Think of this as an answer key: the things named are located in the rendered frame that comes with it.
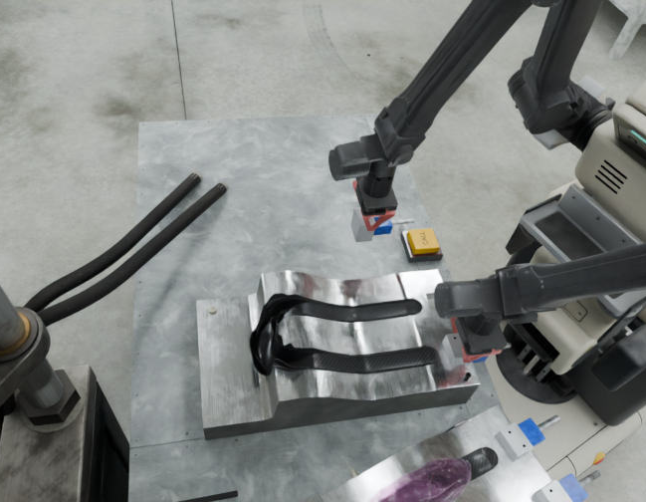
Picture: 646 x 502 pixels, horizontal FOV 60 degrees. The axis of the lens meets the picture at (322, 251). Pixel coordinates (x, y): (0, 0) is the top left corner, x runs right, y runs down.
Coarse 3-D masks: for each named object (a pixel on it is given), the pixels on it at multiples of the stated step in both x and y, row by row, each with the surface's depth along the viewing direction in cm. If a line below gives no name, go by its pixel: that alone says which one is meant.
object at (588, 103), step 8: (576, 88) 101; (576, 96) 99; (584, 96) 101; (592, 96) 104; (584, 104) 101; (592, 104) 104; (600, 104) 103; (576, 112) 101; (584, 112) 101; (568, 120) 103; (576, 120) 102; (560, 128) 106; (568, 128) 105; (568, 136) 106
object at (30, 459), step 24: (96, 384) 110; (0, 432) 100; (24, 432) 98; (72, 432) 99; (0, 456) 95; (24, 456) 96; (48, 456) 96; (72, 456) 97; (0, 480) 93; (24, 480) 93; (48, 480) 94; (72, 480) 94
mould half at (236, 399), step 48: (288, 288) 105; (336, 288) 111; (384, 288) 113; (432, 288) 113; (240, 336) 106; (288, 336) 98; (336, 336) 103; (384, 336) 106; (432, 336) 106; (240, 384) 100; (288, 384) 93; (336, 384) 96; (384, 384) 100; (432, 384) 100; (240, 432) 99
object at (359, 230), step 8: (352, 216) 117; (360, 216) 114; (352, 224) 118; (360, 224) 113; (384, 224) 115; (392, 224) 118; (352, 232) 118; (360, 232) 114; (368, 232) 115; (376, 232) 116; (384, 232) 117; (360, 240) 117; (368, 240) 117
